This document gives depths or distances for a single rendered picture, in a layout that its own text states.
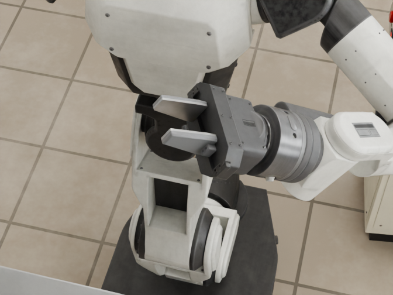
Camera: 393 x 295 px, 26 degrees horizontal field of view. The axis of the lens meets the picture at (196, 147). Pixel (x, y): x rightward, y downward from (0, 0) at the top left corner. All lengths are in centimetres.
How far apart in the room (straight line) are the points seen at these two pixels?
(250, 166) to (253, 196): 151
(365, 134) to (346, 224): 160
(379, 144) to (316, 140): 10
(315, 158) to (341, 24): 33
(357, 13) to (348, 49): 6
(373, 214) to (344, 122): 143
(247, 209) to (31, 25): 119
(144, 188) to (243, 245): 74
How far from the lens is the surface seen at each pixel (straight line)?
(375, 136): 111
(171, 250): 187
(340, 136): 106
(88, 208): 270
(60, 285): 51
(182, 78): 143
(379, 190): 240
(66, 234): 266
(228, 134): 96
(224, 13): 131
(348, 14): 132
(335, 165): 108
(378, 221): 253
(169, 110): 98
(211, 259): 190
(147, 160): 174
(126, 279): 238
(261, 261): 240
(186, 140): 95
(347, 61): 133
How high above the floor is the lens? 227
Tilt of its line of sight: 54 degrees down
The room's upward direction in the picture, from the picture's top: straight up
